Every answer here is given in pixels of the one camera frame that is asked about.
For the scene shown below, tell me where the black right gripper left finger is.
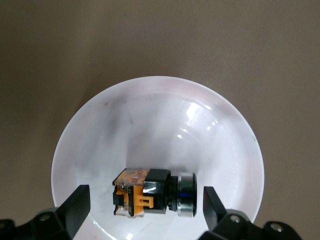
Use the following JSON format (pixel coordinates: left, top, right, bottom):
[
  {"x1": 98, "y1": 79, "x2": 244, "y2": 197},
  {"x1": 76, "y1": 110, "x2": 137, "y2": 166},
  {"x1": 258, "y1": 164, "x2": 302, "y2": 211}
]
[{"x1": 0, "y1": 184, "x2": 91, "y2": 240}]

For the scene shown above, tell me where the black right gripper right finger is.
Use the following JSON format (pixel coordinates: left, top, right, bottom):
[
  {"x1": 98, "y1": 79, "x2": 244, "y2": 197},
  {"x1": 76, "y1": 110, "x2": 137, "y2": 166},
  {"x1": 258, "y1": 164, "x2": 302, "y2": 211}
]
[{"x1": 197, "y1": 186, "x2": 303, "y2": 240}]

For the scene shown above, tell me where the orange push-button switch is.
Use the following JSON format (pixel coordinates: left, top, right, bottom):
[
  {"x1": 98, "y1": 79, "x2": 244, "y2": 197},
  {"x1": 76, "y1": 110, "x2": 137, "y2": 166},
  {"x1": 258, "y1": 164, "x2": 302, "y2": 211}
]
[{"x1": 111, "y1": 167, "x2": 198, "y2": 219}]

